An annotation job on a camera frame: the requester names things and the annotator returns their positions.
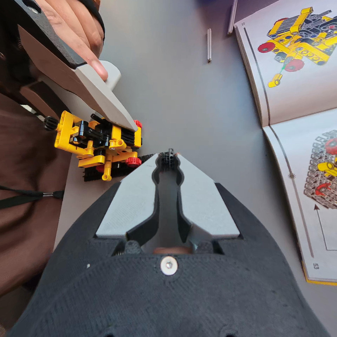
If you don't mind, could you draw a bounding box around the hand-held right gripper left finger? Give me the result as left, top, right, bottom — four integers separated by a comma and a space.
95, 153, 160, 247

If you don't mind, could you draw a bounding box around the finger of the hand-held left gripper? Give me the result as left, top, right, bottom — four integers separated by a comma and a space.
20, 78, 72, 118
17, 24, 139, 133

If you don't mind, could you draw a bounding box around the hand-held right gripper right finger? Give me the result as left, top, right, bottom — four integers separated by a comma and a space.
175, 153, 241, 252

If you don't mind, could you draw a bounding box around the yellow lego bulldozer model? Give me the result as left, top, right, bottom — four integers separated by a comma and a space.
43, 111, 143, 182

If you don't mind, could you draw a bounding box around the black lego track strip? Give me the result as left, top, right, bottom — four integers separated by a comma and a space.
84, 148, 175, 183

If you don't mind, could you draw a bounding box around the lego instruction booklet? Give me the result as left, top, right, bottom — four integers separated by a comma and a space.
234, 0, 337, 285

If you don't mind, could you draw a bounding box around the person's left hand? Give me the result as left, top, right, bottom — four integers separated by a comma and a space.
34, 0, 109, 81

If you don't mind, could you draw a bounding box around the black strap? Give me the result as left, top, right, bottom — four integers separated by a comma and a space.
0, 186, 65, 210

